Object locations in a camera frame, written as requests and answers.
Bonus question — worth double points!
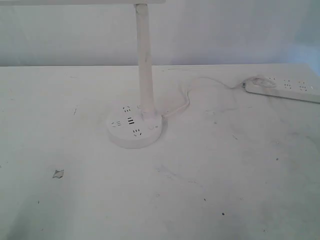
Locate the white desk lamp with sockets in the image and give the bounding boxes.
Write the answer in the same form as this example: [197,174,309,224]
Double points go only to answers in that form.
[0,0,163,149]

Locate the white plug in strip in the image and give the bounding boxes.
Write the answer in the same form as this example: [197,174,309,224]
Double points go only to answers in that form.
[242,75,277,88]

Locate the white power strip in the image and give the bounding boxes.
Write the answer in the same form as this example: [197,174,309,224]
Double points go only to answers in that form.
[244,76,320,104]

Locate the white power cord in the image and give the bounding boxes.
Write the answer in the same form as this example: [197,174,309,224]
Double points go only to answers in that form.
[161,76,247,118]

